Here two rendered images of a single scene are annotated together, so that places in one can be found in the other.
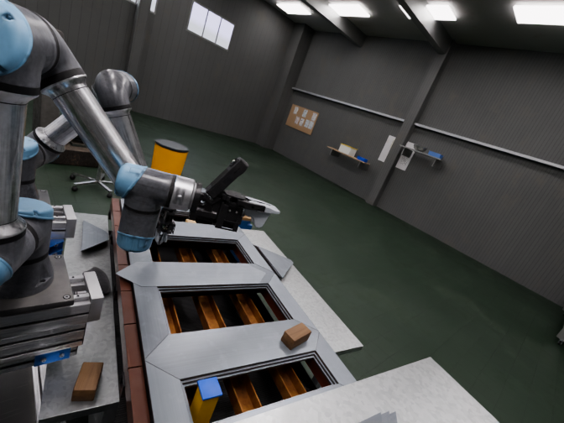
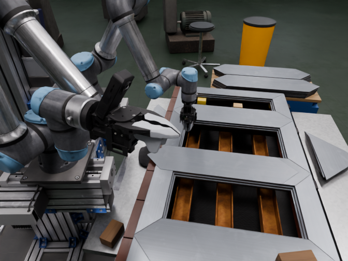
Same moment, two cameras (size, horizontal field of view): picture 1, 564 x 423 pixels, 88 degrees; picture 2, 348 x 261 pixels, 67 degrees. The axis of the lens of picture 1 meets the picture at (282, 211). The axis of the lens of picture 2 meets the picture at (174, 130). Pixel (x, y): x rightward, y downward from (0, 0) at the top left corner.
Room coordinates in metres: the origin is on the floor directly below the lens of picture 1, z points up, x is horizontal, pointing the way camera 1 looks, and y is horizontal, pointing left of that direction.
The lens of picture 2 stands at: (0.43, -0.28, 1.76)
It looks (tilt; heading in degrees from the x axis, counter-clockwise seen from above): 37 degrees down; 47
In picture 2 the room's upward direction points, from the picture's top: straight up
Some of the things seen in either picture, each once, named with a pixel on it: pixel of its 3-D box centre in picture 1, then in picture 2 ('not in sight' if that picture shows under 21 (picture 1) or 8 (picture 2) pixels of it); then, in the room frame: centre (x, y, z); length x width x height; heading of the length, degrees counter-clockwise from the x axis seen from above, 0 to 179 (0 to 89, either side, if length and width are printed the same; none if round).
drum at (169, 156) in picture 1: (166, 168); (255, 45); (4.05, 1.79, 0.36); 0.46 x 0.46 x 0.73
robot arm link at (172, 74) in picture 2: not in sight; (169, 77); (1.20, 0.59, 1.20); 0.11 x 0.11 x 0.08; 19
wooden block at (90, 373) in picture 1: (88, 380); (112, 233); (0.67, 0.38, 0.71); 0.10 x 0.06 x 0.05; 24
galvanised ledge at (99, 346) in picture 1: (86, 279); (143, 153); (1.12, 0.74, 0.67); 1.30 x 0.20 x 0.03; 37
